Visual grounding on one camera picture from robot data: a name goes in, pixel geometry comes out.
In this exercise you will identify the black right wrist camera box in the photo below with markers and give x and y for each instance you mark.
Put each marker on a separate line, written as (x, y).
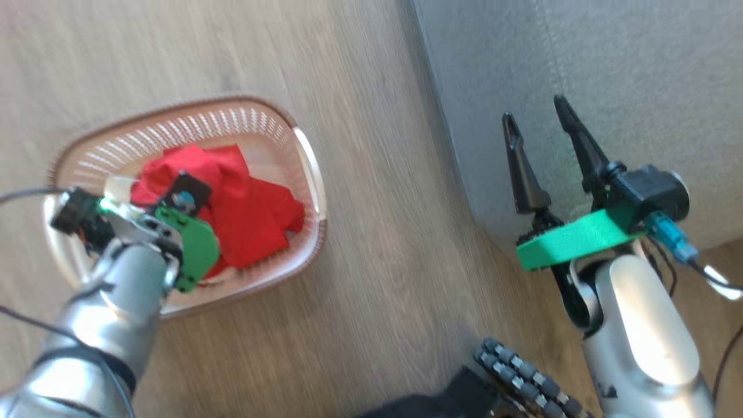
(650, 194)

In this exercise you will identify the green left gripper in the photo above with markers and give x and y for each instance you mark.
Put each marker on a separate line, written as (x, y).
(197, 249)

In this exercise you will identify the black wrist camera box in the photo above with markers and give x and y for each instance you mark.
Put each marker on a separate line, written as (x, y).
(78, 212)
(650, 194)

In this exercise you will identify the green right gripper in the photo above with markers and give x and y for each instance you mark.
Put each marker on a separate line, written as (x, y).
(580, 238)

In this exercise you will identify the grey fabric sofa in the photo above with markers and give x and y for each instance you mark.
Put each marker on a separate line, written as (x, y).
(638, 69)

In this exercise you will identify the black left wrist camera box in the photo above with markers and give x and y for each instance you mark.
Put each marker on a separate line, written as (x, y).
(78, 212)

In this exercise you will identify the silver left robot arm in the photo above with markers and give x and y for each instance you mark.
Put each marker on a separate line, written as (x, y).
(116, 313)

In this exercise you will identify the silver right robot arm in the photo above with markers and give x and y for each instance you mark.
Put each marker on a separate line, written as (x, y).
(644, 325)

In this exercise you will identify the pink plastic laundry basket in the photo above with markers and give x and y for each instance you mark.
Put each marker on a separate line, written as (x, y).
(267, 133)

